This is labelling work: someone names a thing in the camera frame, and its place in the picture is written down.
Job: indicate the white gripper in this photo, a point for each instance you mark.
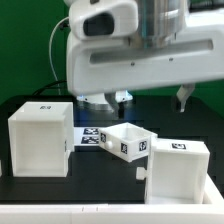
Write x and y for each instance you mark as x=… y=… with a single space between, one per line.
x=109 y=65

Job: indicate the white drawer with knob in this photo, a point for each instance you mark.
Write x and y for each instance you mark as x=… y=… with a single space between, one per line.
x=126 y=141

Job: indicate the white drawer cabinet frame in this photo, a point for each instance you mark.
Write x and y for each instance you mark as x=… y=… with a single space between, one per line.
x=41 y=139

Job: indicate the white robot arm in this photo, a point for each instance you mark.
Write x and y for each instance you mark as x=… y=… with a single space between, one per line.
x=159 y=22

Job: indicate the white marker sheet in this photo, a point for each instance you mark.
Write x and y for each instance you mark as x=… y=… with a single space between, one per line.
x=86 y=136

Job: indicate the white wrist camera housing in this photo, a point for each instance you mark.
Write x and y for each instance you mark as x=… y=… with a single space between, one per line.
x=93 y=19

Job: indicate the white L-shaped border wall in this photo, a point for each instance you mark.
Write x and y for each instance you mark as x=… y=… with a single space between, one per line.
x=96 y=191

